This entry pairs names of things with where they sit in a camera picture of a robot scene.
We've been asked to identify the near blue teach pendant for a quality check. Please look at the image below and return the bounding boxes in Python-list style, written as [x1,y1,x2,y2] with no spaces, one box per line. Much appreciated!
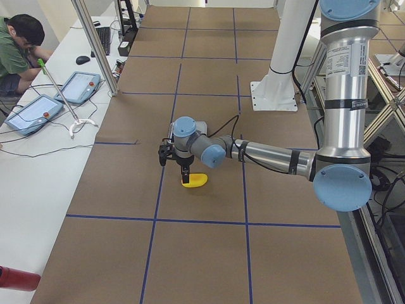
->
[5,94,63,136]

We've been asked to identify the blue teach pendant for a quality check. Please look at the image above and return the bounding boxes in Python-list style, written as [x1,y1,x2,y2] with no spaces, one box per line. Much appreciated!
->
[5,94,63,136]
[60,71,101,105]

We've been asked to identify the red cylinder bottle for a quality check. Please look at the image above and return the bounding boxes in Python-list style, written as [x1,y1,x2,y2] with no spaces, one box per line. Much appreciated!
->
[1,266,41,291]

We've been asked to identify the person in green shirt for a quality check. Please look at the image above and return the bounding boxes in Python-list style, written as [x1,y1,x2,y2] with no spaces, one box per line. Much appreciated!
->
[1,14,53,96]

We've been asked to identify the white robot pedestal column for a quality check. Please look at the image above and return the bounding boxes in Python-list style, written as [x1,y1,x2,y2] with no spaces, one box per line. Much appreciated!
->
[251,0,318,111]

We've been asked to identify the silver digital kitchen scale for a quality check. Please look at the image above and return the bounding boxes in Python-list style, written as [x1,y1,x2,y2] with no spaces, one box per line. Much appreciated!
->
[168,120,209,140]

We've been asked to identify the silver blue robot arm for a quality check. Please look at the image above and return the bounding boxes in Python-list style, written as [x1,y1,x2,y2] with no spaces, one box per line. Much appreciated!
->
[159,1,381,212]

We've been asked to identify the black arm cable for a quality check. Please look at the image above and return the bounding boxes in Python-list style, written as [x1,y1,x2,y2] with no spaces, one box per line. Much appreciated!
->
[208,114,325,174]

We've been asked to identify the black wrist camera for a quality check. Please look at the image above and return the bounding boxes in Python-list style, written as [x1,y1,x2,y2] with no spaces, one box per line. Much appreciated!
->
[158,137,175,167]

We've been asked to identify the far blue teach pendant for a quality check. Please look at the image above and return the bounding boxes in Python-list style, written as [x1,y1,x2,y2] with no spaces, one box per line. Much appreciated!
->
[60,71,101,105]

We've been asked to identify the aluminium frame post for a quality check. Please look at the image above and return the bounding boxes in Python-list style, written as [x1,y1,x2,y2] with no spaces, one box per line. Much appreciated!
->
[71,0,118,96]

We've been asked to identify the black keyboard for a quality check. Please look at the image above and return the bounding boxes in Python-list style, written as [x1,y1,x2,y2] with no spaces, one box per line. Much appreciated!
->
[96,27,111,56]

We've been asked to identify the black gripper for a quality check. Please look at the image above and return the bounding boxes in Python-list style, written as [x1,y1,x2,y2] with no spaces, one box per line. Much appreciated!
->
[173,155,194,184]

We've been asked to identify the black computer mouse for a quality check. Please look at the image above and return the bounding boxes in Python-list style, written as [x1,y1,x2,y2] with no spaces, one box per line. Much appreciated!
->
[75,56,90,65]

